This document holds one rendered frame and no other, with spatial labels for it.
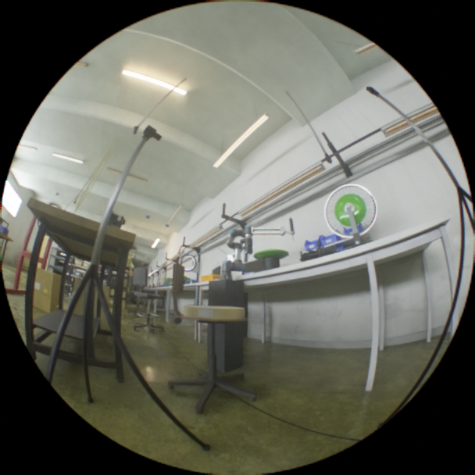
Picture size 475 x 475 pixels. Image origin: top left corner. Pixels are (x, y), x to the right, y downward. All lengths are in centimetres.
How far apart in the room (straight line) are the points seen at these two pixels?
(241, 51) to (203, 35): 64
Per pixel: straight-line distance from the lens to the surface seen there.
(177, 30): 319
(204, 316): 92
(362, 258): 108
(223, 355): 150
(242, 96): 378
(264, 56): 307
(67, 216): 103
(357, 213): 151
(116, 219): 158
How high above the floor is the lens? 66
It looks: 22 degrees up
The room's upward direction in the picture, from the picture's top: 1 degrees clockwise
